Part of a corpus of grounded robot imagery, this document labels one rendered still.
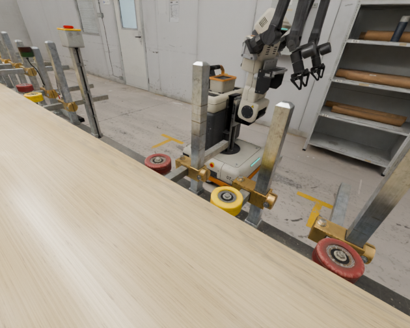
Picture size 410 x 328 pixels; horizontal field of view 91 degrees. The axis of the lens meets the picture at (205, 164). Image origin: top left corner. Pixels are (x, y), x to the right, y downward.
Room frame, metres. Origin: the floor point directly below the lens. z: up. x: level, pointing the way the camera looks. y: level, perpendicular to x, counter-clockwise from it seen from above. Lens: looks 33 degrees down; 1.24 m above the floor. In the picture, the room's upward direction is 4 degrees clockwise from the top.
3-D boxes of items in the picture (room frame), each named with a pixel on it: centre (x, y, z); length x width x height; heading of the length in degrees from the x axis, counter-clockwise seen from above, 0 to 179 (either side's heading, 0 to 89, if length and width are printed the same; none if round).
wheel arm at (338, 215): (0.39, -0.38, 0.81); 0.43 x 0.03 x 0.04; 145
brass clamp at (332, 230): (0.34, -0.36, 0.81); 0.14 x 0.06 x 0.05; 55
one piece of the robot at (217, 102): (1.84, -0.13, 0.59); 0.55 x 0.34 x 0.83; 144
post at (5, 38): (1.62, 1.46, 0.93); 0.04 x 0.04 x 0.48; 55
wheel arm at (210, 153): (0.68, 0.03, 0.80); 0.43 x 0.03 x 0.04; 145
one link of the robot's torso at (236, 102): (1.74, -0.37, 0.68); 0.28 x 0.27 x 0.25; 144
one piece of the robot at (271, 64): (1.61, -0.44, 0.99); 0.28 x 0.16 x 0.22; 144
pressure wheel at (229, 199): (0.37, -0.06, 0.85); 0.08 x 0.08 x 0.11
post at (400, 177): (0.33, -0.38, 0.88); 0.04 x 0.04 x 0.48; 55
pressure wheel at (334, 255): (0.23, -0.26, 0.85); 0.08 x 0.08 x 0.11
